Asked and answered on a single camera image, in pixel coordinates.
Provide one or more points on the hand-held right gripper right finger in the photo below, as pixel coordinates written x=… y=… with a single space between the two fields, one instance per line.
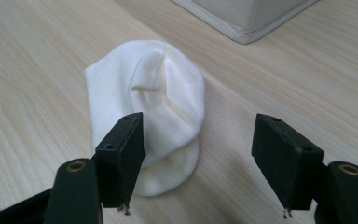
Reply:
x=287 y=168

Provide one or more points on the white plastic bin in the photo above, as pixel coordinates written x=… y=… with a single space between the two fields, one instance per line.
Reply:
x=245 y=15

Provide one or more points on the white sock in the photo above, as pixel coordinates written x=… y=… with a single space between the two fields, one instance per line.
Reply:
x=121 y=87

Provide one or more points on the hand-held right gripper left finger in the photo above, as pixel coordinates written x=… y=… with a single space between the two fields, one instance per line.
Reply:
x=119 y=161

